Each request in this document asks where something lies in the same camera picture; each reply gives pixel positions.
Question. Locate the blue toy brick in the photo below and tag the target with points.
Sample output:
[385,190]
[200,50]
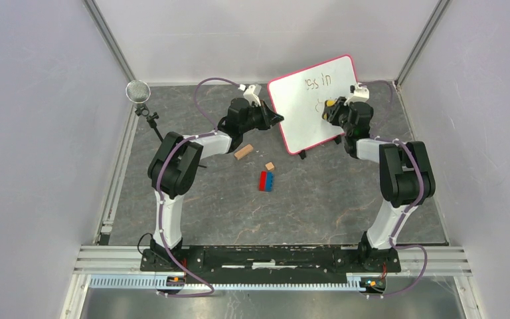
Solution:
[269,181]

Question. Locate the silver mesh microphone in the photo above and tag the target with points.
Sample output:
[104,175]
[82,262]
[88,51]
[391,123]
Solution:
[138,91]

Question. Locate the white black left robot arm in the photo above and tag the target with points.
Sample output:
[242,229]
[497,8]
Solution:
[174,166]

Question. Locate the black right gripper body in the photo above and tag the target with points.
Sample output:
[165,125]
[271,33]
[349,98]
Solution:
[340,114]

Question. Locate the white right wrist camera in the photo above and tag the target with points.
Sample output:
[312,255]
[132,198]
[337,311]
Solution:
[359,93]

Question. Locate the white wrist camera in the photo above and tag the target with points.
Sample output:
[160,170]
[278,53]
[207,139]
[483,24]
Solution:
[359,93]
[250,92]

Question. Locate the aluminium rail frame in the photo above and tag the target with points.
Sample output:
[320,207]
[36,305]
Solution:
[119,267]

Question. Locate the red toy brick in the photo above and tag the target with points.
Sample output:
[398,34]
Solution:
[263,181]

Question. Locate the black wire whiteboard stand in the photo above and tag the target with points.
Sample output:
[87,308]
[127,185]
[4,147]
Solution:
[336,139]

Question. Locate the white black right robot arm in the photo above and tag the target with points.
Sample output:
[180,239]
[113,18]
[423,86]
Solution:
[406,178]

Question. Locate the yellow whiteboard eraser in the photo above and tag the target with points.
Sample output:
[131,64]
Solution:
[329,107]

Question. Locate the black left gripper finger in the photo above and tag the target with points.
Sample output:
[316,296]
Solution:
[265,109]
[270,120]

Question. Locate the aluminium corner profile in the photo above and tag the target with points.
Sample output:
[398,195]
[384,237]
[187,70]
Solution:
[109,38]
[422,40]

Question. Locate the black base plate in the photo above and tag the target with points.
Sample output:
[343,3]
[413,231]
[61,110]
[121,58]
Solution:
[268,264]

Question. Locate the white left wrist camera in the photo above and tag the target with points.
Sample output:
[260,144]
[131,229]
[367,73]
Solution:
[250,92]

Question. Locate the pink framed whiteboard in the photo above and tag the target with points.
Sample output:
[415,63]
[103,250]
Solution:
[300,96]

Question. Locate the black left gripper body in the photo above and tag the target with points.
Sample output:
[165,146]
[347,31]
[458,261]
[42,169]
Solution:
[255,119]

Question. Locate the long wooden block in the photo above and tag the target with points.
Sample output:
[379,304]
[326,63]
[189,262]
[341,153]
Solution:
[243,152]

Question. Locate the left aluminium corner profile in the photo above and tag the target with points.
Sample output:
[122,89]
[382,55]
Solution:
[109,38]

